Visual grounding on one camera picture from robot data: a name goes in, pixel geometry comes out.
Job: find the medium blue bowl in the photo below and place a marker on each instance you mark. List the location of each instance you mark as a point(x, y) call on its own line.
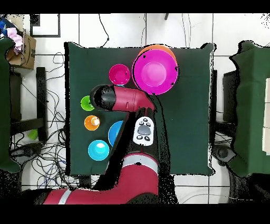
point(115, 132)

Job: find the large orange bowl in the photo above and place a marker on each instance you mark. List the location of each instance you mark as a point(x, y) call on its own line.
point(162, 47)

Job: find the black stand base with knob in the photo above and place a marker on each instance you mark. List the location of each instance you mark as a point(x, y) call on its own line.
point(27, 151)

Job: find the small crimson bowl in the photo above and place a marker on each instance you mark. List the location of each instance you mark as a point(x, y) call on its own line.
point(119, 74)

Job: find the small green plastic object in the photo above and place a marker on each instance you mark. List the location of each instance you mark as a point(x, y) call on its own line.
point(33, 134)

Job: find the cardboard box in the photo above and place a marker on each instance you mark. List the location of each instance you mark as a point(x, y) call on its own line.
point(28, 55)

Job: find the white box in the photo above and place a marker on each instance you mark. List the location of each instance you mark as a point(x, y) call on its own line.
point(266, 116)

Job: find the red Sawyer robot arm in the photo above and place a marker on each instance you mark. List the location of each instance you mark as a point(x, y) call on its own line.
point(126, 99)

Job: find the dark grey stand base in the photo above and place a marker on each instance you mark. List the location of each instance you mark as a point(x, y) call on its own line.
point(222, 153)

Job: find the green cup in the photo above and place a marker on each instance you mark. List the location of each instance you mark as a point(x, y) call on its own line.
point(85, 104)

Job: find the dark green table cloth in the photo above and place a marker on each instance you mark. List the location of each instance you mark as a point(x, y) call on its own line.
point(189, 126)

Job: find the large magenta bowl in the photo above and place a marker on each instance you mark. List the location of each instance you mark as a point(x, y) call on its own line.
point(155, 71)

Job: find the pink cloth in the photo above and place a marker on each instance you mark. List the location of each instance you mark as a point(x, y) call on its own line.
point(16, 40)

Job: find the orange cup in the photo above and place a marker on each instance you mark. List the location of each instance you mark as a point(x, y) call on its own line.
point(89, 123)

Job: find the black square frame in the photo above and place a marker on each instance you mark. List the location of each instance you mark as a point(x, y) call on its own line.
point(31, 25)

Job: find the small light blue bowl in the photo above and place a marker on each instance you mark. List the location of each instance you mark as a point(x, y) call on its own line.
point(98, 150)

